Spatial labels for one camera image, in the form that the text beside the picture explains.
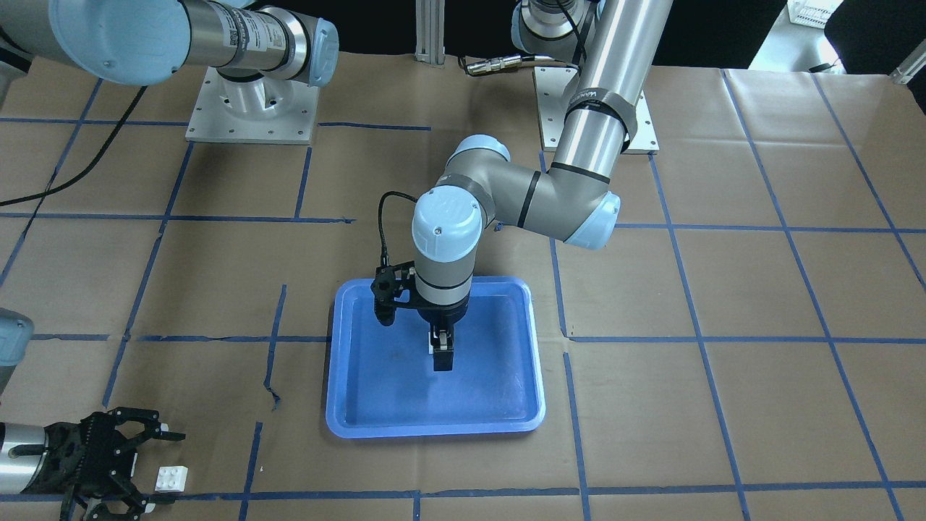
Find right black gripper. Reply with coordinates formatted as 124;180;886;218
40;407;186;520

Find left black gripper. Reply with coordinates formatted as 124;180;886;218
417;299;470;372

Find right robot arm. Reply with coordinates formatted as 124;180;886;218
1;1;339;520

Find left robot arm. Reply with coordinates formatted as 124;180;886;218
375;1;672;370

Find blue plastic tray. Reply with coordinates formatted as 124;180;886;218
325;276;547;439

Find left camera wrist mount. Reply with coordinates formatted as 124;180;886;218
370;261;416;326

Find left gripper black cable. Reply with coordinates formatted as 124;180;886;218
378;190;420;270

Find metal cable connector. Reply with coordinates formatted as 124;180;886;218
463;55;522;77

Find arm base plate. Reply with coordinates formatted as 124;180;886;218
532;67;660;155
185;68;320;145

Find aluminium frame post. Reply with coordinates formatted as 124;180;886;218
414;0;446;68

